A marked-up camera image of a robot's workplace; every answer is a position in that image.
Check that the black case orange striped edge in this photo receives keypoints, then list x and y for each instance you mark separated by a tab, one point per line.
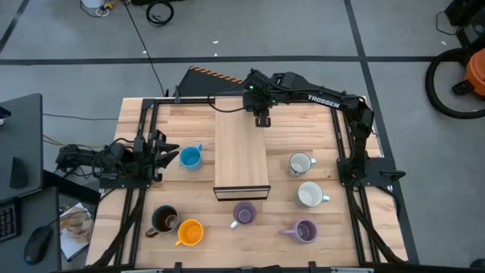
201	85

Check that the ribbed lilac mug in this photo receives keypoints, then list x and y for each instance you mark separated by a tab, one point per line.
305	231

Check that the crumpled brown paper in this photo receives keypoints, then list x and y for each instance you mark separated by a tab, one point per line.
76	227

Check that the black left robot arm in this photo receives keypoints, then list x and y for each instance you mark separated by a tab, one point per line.
76	155

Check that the dark green brown mug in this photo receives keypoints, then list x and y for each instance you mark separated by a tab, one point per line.
163	220

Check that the white bucket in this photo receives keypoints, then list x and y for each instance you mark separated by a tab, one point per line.
91	3

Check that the black keyboard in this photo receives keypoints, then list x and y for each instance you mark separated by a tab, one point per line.
8	221

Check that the white paper sheets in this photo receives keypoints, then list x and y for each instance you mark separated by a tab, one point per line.
74	248

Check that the black computer mouse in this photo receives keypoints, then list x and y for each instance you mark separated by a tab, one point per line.
38	244

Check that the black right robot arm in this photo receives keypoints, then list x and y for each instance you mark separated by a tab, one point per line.
326	100

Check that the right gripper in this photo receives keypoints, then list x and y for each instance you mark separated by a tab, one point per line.
259	100

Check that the wooden shelf black metal frame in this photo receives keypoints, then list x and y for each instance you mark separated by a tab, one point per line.
240	151

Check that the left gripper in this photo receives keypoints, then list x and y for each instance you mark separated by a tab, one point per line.
151	157

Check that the orange vacuum cleaner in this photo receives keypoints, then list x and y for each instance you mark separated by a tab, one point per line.
477	72

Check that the black aluminium table frame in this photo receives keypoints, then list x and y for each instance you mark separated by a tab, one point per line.
189	100

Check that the grey desk top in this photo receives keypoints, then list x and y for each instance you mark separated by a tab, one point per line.
34	212
20	132

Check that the black equipment case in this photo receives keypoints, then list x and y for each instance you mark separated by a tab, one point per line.
470	15

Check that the orange mug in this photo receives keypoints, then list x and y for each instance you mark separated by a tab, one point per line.
190	232

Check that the blue mug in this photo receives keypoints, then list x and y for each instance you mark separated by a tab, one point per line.
190	157

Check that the grey-green mug white inside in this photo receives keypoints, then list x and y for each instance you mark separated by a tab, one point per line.
310	194

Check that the smooth purple mug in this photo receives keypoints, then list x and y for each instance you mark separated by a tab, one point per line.
244	214

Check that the black wedge-shaped object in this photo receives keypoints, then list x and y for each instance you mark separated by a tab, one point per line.
18	174

